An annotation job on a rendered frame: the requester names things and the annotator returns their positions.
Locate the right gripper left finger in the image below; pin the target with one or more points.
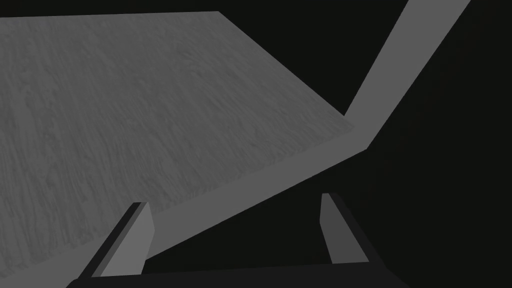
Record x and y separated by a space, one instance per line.
128 244

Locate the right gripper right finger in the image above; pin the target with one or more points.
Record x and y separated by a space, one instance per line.
340 236

